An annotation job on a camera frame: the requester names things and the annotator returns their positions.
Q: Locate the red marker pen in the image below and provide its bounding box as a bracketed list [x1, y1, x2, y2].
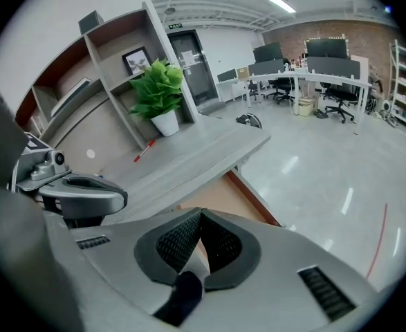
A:
[133, 139, 156, 163]

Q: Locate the glass entrance door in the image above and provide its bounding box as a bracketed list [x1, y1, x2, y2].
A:
[167, 29, 221, 107]

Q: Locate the black framed picture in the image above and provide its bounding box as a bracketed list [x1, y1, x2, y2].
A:
[121, 46, 152, 77]

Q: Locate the row of white office desks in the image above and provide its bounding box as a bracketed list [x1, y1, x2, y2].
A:
[216, 38, 373, 136]

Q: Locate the black office chair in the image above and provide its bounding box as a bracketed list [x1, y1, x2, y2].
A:
[325, 83, 359, 124]
[273, 77, 295, 105]

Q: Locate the black-capped white marker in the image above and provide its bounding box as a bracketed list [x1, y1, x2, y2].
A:
[152, 243, 212, 327]

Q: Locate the black box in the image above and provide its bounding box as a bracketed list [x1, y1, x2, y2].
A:
[77, 10, 105, 36]

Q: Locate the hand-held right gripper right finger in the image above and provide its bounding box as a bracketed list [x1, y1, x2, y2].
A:
[195, 207, 380, 332]

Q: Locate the grey wooden desk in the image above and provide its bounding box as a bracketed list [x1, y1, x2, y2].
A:
[95, 114, 272, 226]

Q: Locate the long ceiling light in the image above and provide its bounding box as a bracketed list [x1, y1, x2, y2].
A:
[268, 0, 297, 14]

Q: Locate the blue notebook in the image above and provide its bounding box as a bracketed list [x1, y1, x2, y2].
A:
[50, 77, 93, 117]

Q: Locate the green potted plant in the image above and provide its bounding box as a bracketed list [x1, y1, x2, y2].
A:
[129, 57, 185, 138]

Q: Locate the grey wooden desk hutch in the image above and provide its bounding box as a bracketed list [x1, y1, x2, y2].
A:
[14, 1, 199, 167]

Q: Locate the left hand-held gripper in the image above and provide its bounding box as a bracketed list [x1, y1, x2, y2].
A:
[7, 133, 129, 220]

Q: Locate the beige waste bin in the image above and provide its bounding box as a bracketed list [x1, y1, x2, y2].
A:
[293, 95, 320, 117]

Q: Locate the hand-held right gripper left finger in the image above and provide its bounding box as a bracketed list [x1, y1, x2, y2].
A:
[69, 207, 202, 332]

